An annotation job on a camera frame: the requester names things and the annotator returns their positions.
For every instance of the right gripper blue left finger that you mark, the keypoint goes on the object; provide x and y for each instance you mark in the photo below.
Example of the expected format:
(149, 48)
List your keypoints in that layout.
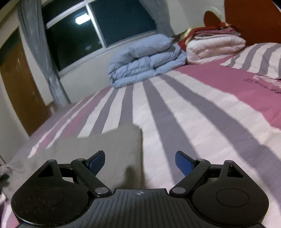
(87, 170)

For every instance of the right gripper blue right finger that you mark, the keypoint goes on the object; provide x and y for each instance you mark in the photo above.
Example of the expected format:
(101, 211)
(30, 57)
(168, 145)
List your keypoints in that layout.
(193, 171)

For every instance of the grey pants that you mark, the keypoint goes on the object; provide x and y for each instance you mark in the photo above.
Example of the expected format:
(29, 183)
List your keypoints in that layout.
(123, 159)

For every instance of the striped pink bed sheet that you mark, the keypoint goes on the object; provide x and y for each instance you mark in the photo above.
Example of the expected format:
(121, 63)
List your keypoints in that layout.
(208, 111)

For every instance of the brown wooden door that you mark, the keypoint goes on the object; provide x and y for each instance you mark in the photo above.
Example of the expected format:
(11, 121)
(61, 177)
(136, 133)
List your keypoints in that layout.
(22, 90)

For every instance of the folded light blue duvet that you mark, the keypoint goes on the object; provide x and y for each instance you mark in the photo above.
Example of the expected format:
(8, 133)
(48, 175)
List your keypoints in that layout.
(143, 59)

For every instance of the folded white pink blanket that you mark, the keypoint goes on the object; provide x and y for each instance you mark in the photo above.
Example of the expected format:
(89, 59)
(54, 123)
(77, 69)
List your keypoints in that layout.
(203, 50)

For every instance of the striped pillow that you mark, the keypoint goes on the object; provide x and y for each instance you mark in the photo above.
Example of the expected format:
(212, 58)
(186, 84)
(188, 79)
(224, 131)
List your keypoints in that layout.
(262, 59)

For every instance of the red gold folded cloth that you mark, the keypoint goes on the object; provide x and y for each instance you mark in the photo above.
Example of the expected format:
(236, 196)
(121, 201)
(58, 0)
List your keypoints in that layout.
(183, 38)

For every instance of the dark window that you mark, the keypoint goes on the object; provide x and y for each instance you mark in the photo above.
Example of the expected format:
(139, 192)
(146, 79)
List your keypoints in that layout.
(76, 29)

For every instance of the red wooden headboard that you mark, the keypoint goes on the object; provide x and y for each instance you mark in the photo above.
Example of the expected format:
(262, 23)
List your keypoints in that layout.
(257, 21)

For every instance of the grey curtain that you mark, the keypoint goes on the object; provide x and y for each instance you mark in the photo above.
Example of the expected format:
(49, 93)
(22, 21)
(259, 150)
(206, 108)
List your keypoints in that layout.
(33, 28)
(159, 12)

